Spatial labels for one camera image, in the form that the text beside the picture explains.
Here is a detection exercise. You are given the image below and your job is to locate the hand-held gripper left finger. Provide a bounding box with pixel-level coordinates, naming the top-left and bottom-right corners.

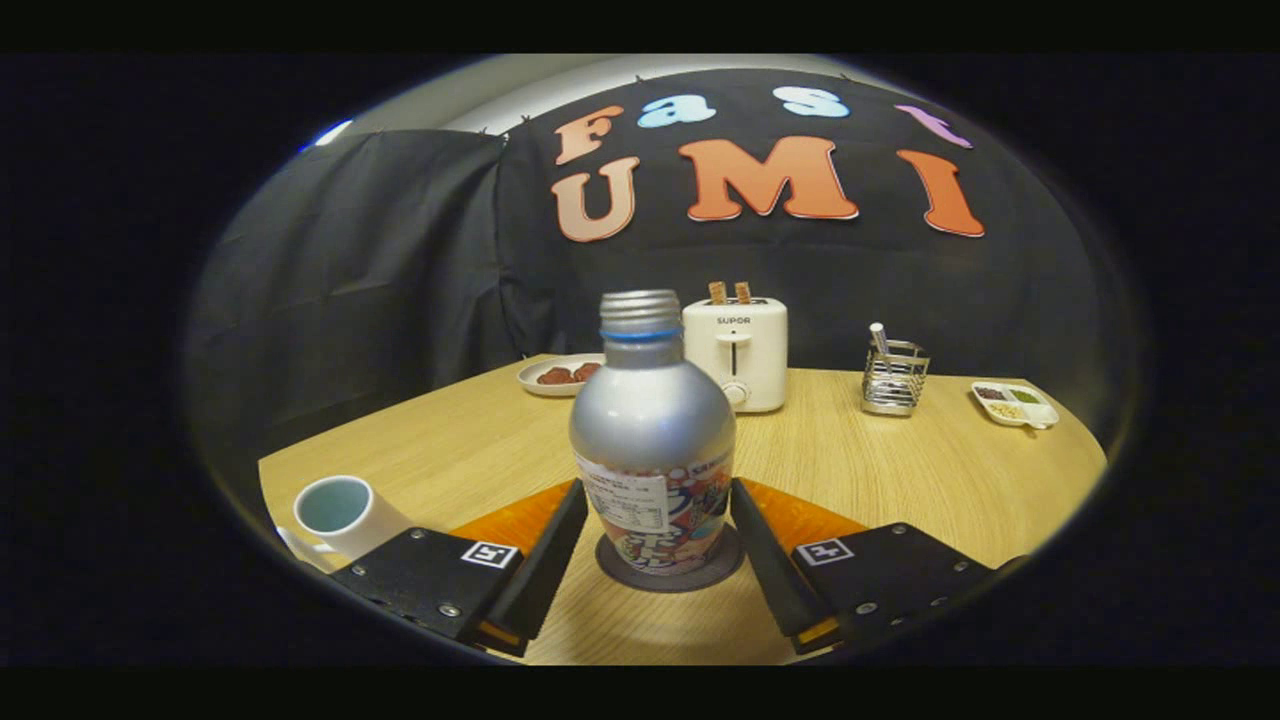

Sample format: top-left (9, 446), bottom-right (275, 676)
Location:
top-left (330, 478), bottom-right (590, 658)

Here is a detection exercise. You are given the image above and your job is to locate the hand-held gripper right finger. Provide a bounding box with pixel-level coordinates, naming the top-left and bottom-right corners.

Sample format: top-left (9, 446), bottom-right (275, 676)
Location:
top-left (728, 478), bottom-right (1001, 656)

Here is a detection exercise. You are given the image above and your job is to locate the dark round coaster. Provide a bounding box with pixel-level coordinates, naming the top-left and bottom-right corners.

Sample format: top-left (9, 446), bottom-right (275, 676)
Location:
top-left (595, 522), bottom-right (746, 594)

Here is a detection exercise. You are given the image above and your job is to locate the white cup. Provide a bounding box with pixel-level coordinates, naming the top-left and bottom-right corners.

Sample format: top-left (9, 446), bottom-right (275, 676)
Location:
top-left (275, 475), bottom-right (413, 573)

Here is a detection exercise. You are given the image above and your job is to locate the silver juice bottle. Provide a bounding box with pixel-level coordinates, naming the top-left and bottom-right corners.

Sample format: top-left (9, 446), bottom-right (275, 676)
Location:
top-left (569, 290), bottom-right (738, 577)

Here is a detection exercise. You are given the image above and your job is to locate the wooden table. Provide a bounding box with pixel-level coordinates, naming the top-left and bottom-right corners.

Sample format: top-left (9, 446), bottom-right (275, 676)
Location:
top-left (258, 353), bottom-right (1109, 666)

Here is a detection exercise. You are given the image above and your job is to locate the white plate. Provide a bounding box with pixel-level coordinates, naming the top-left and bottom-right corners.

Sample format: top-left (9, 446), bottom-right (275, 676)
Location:
top-left (516, 353), bottom-right (607, 398)

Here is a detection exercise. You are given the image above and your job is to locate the white toaster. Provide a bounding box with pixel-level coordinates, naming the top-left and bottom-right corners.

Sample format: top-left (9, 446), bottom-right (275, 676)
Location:
top-left (682, 297), bottom-right (789, 414)

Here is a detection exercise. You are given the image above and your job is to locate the white divided dish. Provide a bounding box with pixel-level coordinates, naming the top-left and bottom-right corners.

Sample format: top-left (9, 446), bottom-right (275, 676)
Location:
top-left (971, 380), bottom-right (1060, 431)

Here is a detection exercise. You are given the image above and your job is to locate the metal wire basket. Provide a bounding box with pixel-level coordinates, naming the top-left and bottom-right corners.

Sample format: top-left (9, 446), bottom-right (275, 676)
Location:
top-left (861, 338), bottom-right (931, 418)

